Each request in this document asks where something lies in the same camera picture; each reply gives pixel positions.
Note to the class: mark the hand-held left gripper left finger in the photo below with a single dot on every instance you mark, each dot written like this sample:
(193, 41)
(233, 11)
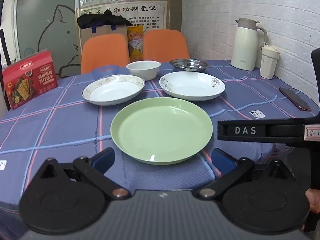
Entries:
(103, 160)

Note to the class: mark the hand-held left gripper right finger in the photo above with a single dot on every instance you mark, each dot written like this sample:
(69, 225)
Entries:
(222, 159)

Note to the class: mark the green plate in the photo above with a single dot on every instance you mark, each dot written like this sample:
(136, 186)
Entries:
(160, 127)

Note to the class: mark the white plate gold floral rim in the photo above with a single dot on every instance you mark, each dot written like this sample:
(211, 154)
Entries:
(112, 91)

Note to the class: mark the white plate black floral print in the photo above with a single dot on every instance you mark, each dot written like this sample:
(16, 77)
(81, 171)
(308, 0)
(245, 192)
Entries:
(192, 86)

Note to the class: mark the white bowl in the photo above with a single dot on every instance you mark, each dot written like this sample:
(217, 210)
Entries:
(143, 71)

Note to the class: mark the steel plate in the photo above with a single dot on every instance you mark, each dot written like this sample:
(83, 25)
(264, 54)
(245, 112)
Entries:
(189, 64)

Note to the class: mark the person's right hand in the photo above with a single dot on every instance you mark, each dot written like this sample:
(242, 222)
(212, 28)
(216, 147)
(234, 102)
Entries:
(314, 200)

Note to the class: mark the white tablecloth label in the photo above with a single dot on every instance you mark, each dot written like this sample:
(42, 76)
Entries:
(257, 114)
(3, 165)

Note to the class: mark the black smartphone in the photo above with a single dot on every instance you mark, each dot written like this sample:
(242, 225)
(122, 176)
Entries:
(295, 98)

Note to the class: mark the blue plaid tablecloth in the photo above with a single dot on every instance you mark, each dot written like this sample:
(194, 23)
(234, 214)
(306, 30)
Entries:
(62, 130)

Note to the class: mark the cream travel cup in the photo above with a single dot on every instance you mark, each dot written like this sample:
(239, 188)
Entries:
(268, 63)

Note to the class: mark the blue plastic bowl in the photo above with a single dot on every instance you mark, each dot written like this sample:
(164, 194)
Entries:
(103, 72)

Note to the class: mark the cream thermos jug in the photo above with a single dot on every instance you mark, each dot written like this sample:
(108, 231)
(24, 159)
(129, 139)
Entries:
(245, 47)

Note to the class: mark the orange chair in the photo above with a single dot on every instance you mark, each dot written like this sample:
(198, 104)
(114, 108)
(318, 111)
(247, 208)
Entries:
(105, 52)
(165, 45)

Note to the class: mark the red cracker box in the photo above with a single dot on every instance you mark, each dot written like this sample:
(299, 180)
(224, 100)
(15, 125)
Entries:
(30, 80)

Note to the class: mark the yellow snack bag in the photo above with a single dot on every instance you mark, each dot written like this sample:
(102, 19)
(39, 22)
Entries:
(135, 45)

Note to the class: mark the cardboard box with black cloth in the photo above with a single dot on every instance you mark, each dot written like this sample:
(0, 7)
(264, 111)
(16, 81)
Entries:
(105, 30)

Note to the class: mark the black cloth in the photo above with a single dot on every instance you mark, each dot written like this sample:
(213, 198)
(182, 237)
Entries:
(102, 20)

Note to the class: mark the frosted glass door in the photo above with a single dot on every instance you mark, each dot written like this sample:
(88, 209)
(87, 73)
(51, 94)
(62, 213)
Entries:
(45, 25)

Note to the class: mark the large wall poster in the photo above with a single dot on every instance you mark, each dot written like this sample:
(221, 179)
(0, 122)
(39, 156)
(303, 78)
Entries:
(150, 12)

